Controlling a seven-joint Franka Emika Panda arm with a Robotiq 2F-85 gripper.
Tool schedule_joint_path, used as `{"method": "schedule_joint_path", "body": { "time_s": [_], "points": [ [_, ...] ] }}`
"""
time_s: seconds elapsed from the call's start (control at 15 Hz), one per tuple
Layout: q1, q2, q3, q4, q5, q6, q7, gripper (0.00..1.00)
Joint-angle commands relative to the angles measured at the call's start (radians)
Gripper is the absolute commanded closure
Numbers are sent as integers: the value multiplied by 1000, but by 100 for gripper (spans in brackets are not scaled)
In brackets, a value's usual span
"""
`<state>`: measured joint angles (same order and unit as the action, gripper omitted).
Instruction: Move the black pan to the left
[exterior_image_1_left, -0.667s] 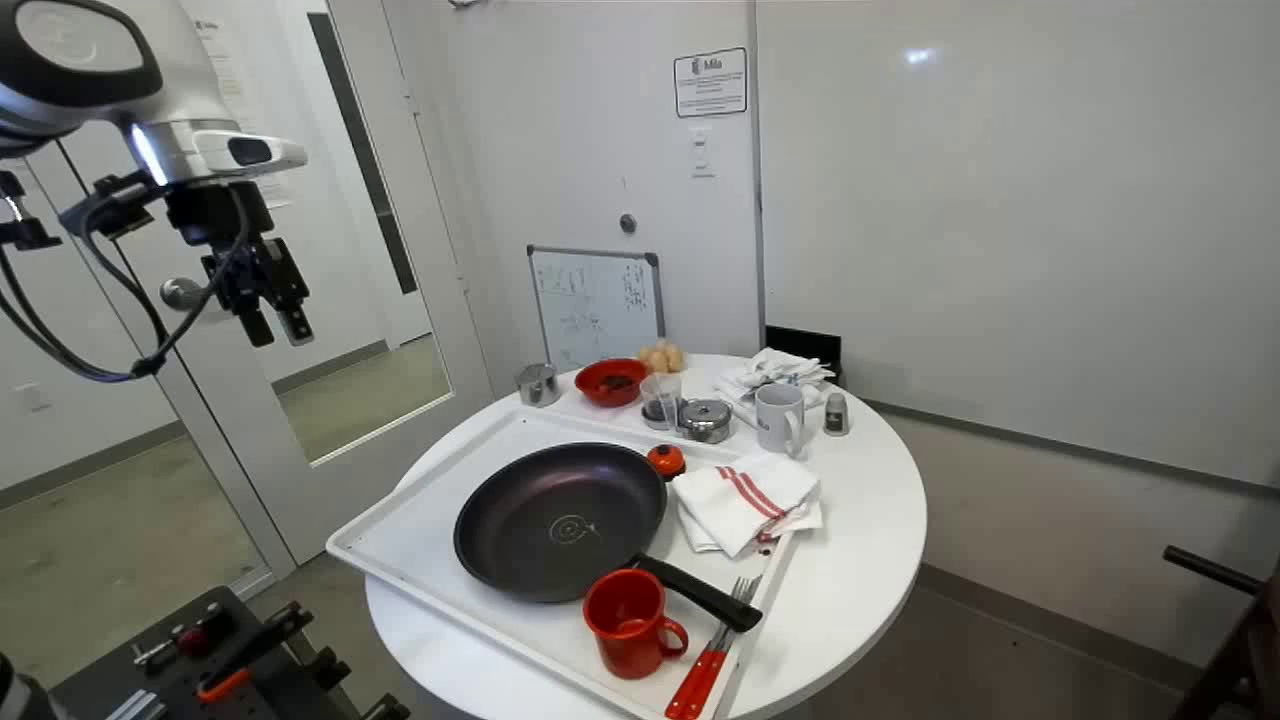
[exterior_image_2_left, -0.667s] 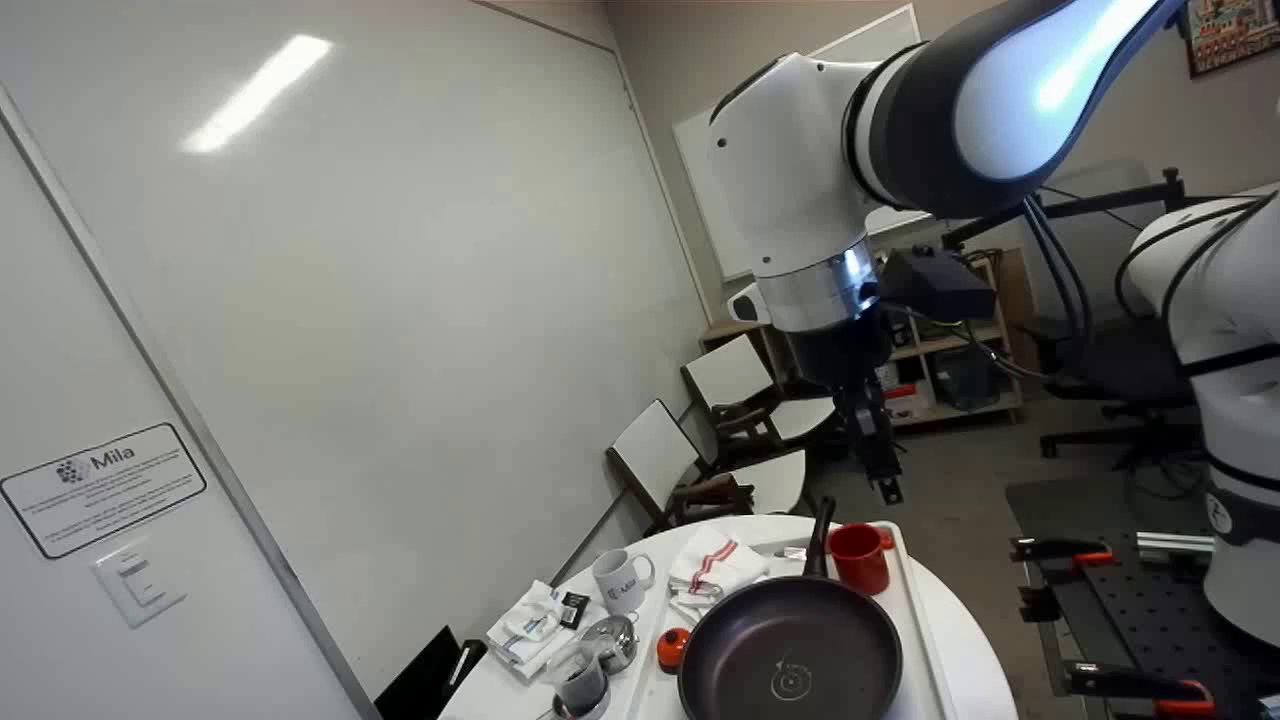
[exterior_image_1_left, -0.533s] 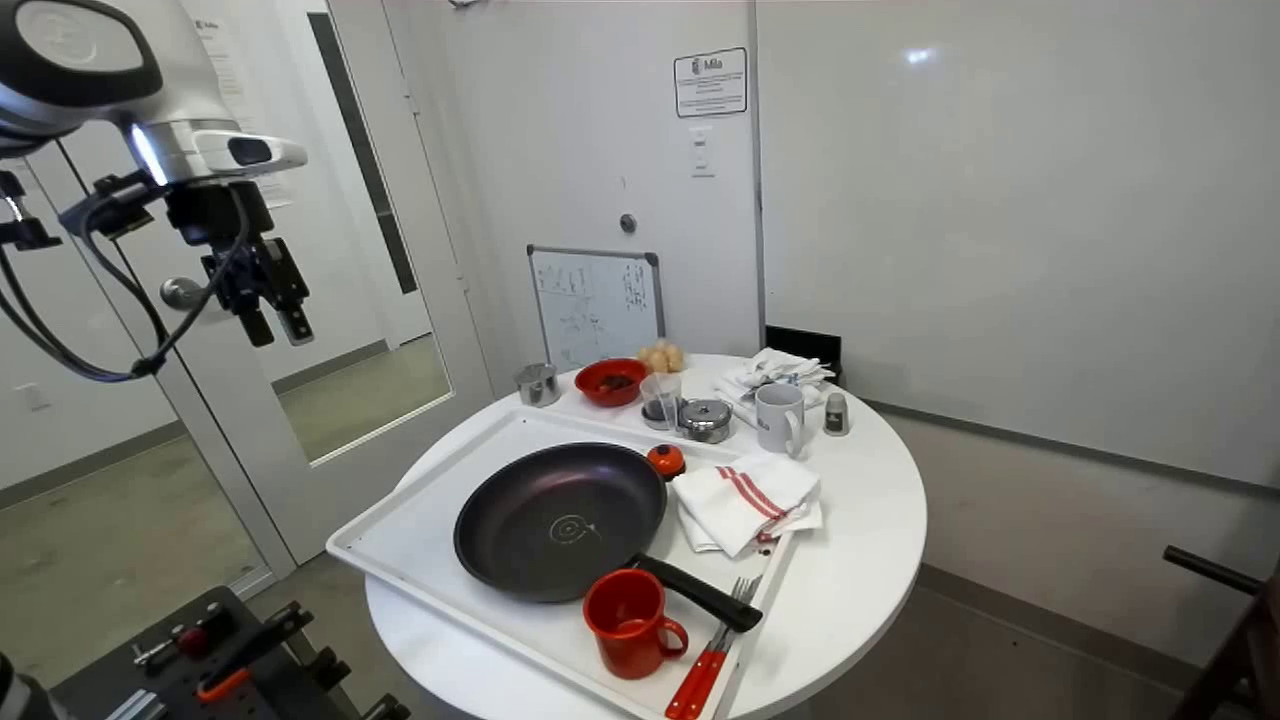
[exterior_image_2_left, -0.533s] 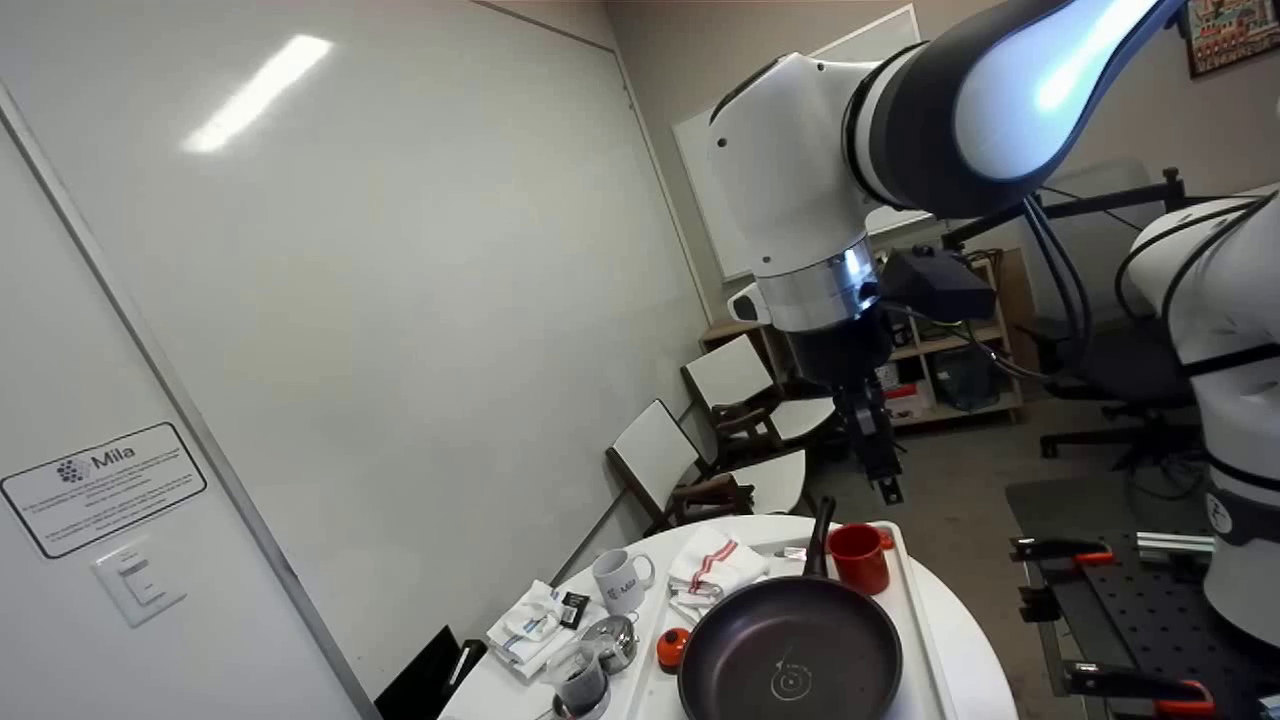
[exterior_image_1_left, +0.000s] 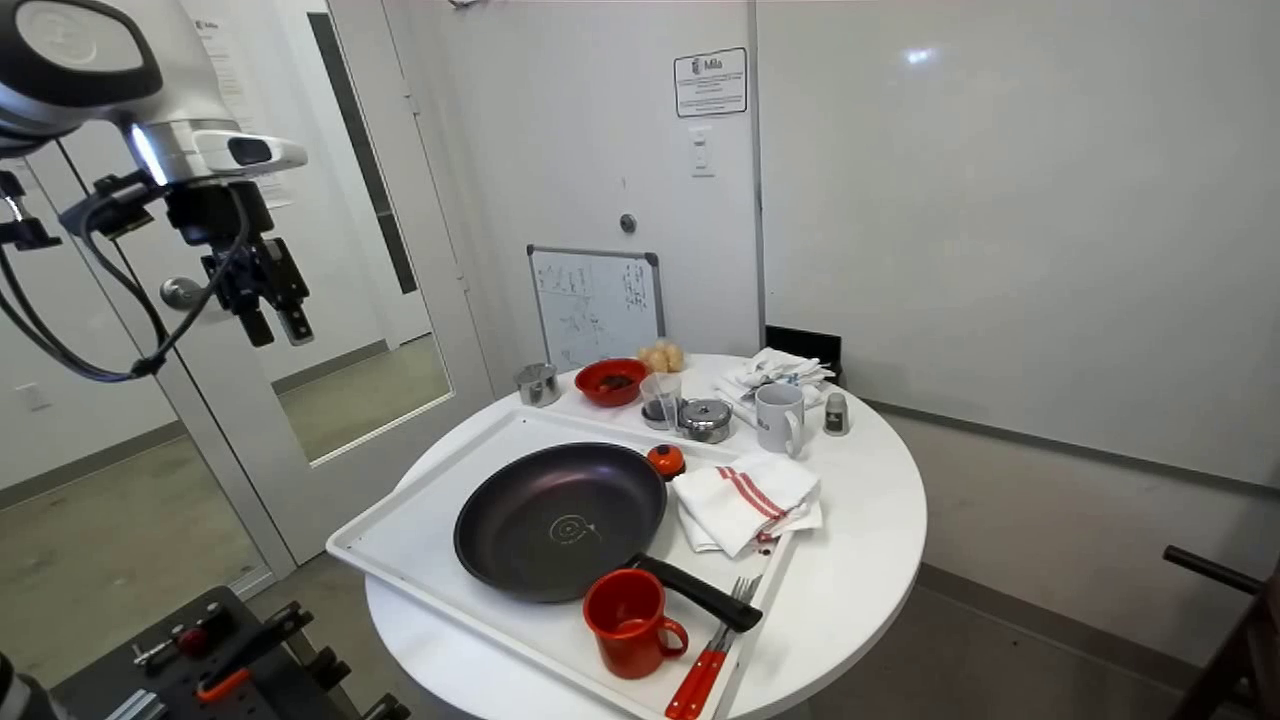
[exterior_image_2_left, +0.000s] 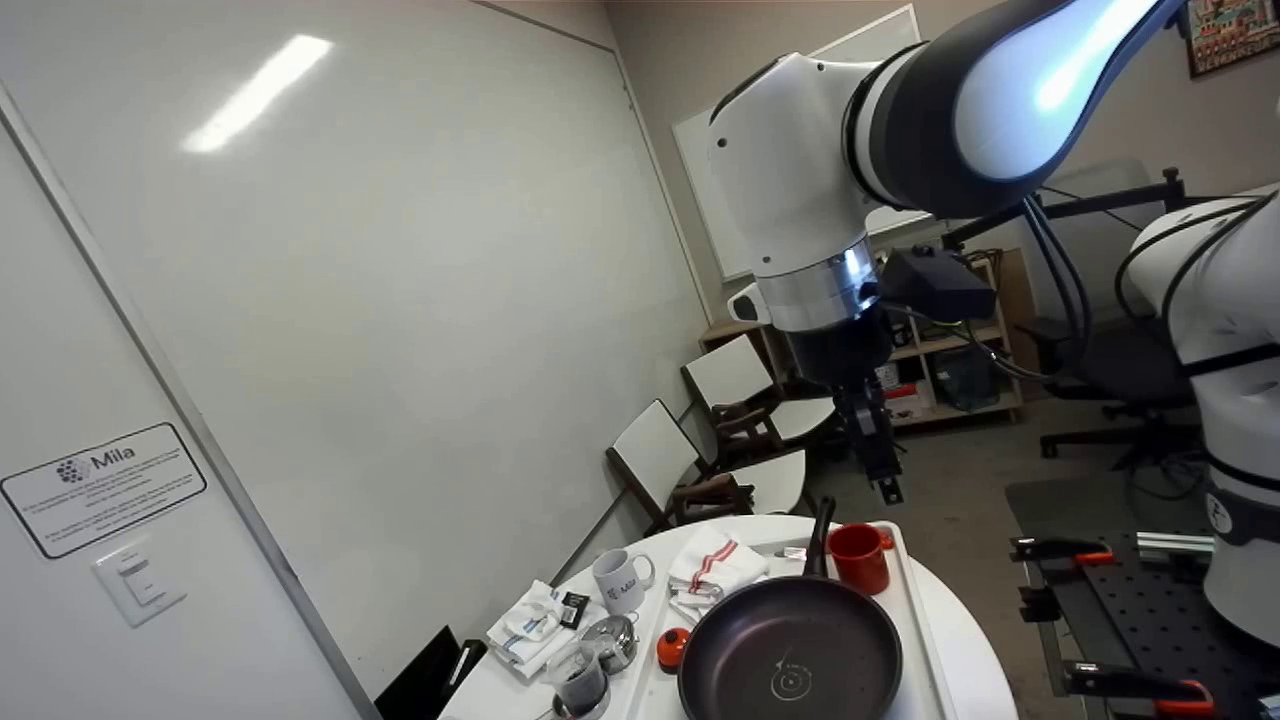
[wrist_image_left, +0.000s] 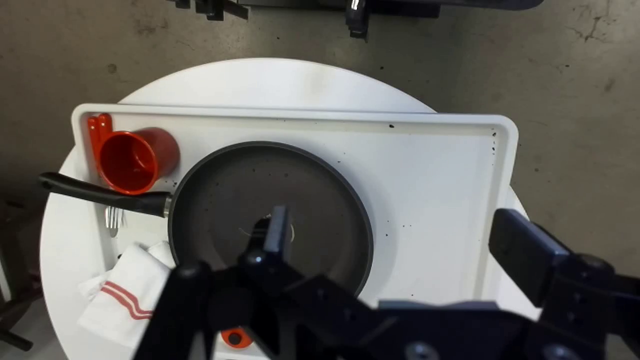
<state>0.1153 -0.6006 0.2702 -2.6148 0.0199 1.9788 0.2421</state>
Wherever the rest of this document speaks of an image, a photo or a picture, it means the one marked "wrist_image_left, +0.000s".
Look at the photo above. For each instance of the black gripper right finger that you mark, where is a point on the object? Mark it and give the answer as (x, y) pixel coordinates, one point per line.
(527, 250)

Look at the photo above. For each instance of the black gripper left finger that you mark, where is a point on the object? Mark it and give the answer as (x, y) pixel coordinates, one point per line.
(276, 226)

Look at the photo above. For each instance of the black frying pan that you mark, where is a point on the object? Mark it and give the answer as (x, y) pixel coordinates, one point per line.
(221, 201)

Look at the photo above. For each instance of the white plastic tray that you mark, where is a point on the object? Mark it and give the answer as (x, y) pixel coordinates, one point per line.
(433, 201)

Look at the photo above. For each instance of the small orange round shaker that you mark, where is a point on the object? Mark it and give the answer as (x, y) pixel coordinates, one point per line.
(234, 336)

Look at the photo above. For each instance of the white round table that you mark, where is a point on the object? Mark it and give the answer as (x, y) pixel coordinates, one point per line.
(267, 80)

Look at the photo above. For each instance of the red mug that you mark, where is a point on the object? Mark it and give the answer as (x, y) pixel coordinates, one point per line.
(137, 162)

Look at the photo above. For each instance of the white towel with red stripes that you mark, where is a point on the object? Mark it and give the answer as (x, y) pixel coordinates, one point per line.
(126, 287)

